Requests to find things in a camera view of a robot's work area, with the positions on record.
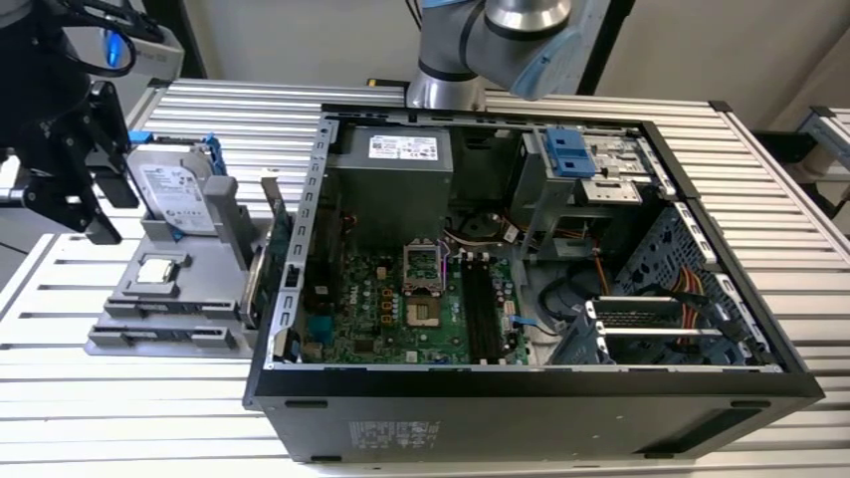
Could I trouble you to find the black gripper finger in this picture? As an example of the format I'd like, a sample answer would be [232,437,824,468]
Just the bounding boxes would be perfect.
[25,114,122,245]
[86,82,141,210]

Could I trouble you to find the black RAM slot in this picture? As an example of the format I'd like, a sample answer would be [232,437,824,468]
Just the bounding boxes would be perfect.
[476,252,505,364]
[460,252,491,364]

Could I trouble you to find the hard disk in blue carrier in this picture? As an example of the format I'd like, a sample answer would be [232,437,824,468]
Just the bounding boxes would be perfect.
[122,127,230,243]

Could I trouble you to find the silver CPU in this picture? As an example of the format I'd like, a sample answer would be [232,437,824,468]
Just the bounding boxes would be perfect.
[136,258,178,285]

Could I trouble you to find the grey parts rack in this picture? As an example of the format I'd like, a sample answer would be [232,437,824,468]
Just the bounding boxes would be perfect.
[82,173,280,359]

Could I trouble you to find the green graphics card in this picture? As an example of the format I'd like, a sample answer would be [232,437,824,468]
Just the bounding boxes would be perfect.
[238,171,297,330]

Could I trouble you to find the grey power supply unit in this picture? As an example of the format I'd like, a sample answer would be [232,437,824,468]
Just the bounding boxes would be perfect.
[329,123,456,250]

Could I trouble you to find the green motherboard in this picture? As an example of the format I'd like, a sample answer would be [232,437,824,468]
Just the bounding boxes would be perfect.
[294,246,536,367]

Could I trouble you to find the metal socket cover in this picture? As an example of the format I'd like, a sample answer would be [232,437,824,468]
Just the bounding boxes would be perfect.
[403,238,444,296]

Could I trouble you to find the black round speaker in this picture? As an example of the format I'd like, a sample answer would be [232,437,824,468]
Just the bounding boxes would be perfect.
[453,208,509,243]

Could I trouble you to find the CPU socket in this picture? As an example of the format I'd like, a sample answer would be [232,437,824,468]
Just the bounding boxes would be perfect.
[403,293,444,330]

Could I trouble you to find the blue plastic drive latch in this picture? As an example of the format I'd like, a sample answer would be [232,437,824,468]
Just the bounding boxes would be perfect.
[541,126,595,178]

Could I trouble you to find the grey metal drive cage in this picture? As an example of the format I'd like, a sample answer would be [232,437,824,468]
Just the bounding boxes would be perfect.
[513,123,672,260]

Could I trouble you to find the black PC case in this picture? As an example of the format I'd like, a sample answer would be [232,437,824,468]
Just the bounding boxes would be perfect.
[241,102,826,464]

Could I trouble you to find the disk bay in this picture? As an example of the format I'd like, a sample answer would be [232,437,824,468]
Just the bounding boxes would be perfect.
[549,293,737,367]

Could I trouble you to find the aluminium side table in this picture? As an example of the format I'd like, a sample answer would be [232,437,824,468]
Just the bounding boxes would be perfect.
[786,107,850,220]

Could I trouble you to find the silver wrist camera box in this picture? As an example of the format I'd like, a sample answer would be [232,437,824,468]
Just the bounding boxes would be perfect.
[98,24,185,77]

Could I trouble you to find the black vertical post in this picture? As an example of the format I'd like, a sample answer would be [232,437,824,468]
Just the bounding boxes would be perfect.
[576,0,636,96]
[164,0,206,81]

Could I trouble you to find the black looped wire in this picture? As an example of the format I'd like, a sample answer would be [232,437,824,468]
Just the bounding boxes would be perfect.
[537,272,592,333]

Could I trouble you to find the orange wire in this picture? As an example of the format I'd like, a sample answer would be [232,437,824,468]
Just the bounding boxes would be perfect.
[556,226,611,300]

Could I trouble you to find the red yellow wire bundle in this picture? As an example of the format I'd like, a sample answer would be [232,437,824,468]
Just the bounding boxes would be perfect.
[669,267,708,350]

